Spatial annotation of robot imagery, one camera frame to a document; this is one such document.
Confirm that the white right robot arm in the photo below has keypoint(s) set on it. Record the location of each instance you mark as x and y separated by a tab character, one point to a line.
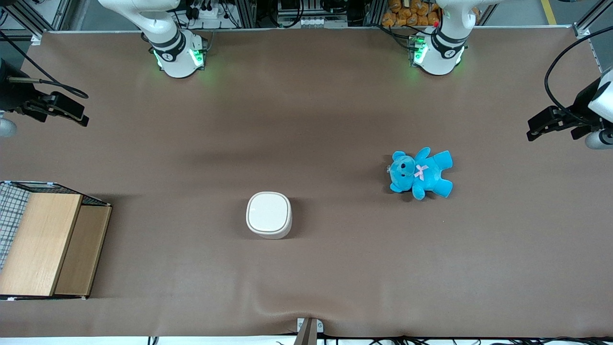
177	57

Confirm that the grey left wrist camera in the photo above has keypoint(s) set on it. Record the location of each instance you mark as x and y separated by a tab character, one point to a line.
599	140

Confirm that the blue teddy bear plush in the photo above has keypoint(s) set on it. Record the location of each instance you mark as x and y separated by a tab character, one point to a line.
421	173

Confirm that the orange plush toy pile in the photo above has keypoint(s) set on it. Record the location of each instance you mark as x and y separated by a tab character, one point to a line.
407	12

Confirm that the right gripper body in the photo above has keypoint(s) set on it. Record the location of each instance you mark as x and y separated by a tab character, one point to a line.
10	96

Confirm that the white trash can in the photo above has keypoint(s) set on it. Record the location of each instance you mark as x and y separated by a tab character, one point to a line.
269	218

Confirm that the white trash can lid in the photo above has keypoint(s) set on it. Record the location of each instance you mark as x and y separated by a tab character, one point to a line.
269	212

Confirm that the aluminium frame profile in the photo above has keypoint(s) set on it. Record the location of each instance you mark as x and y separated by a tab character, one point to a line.
591	19
28	17

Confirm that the dark wooden board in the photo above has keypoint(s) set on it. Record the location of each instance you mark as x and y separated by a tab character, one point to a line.
81	249

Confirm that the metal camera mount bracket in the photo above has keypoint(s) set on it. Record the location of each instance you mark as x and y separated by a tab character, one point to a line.
309	330

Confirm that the white power strip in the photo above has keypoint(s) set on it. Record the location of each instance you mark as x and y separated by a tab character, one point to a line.
210	12

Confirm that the light wooden board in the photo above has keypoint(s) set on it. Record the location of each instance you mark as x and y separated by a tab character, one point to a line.
40	239

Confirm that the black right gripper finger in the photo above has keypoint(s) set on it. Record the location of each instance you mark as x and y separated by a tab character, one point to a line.
57	116
71	104

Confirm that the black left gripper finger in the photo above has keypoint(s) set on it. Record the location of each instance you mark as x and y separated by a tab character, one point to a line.
550	116
550	129

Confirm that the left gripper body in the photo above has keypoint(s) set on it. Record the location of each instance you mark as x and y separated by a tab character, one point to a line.
582	106

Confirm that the brown table cover mat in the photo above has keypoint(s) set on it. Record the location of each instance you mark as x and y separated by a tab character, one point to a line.
306	120

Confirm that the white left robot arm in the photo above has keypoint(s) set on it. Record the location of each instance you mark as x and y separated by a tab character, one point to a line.
443	57

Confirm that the white electrical device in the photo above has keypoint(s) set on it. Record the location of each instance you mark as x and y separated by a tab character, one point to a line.
311	21

